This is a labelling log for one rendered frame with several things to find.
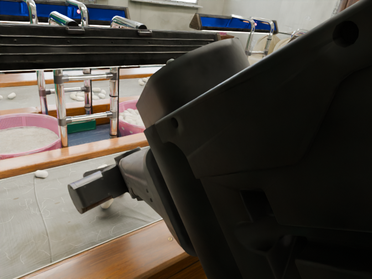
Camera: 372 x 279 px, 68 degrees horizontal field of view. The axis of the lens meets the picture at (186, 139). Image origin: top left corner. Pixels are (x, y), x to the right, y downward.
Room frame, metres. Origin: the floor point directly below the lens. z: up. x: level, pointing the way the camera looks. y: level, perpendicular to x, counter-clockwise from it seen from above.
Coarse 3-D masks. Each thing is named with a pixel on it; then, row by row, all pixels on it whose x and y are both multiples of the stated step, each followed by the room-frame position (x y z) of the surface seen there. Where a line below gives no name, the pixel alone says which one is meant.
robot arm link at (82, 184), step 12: (120, 156) 0.40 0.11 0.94; (84, 180) 0.38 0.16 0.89; (96, 180) 0.37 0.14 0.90; (108, 180) 0.38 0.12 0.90; (120, 180) 0.39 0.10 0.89; (72, 192) 0.37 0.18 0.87; (84, 192) 0.35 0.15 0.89; (96, 192) 0.36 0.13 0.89; (108, 192) 0.37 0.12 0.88; (120, 192) 0.38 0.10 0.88; (84, 204) 0.34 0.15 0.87; (96, 204) 0.37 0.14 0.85
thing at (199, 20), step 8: (200, 16) 1.46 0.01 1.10; (208, 16) 1.50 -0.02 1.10; (216, 16) 1.53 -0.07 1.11; (224, 16) 1.57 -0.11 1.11; (192, 24) 1.47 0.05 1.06; (200, 24) 1.44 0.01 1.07; (208, 24) 1.48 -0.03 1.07; (216, 24) 1.51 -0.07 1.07; (224, 24) 1.55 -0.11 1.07; (232, 24) 1.59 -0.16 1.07; (240, 24) 1.63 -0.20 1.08; (248, 24) 1.67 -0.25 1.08; (256, 24) 1.71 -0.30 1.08; (264, 24) 1.76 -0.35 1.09; (248, 32) 1.65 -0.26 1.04; (256, 32) 1.70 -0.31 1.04; (264, 32) 1.74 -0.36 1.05
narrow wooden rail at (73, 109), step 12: (132, 96) 1.15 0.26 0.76; (24, 108) 0.88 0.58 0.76; (36, 108) 0.89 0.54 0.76; (48, 108) 0.91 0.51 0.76; (72, 108) 0.94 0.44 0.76; (84, 108) 0.97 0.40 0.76; (96, 108) 1.00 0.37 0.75; (108, 108) 1.03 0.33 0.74; (36, 120) 0.86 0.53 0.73; (96, 120) 1.00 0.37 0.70; (108, 120) 1.03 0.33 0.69
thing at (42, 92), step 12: (24, 0) 0.89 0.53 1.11; (72, 0) 1.05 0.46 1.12; (36, 12) 0.87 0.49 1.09; (84, 12) 0.96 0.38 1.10; (84, 24) 0.95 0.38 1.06; (36, 72) 0.86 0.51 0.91; (84, 72) 0.95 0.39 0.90; (84, 84) 0.95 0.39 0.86; (84, 96) 0.96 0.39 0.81; (72, 132) 0.91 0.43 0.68
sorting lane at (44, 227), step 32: (96, 160) 0.66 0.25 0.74; (0, 192) 0.48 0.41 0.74; (32, 192) 0.50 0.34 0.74; (64, 192) 0.51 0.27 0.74; (0, 224) 0.39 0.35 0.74; (32, 224) 0.40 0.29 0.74; (64, 224) 0.42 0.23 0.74; (96, 224) 0.43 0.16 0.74; (128, 224) 0.44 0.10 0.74; (0, 256) 0.32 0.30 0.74; (32, 256) 0.33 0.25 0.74; (64, 256) 0.34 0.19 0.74
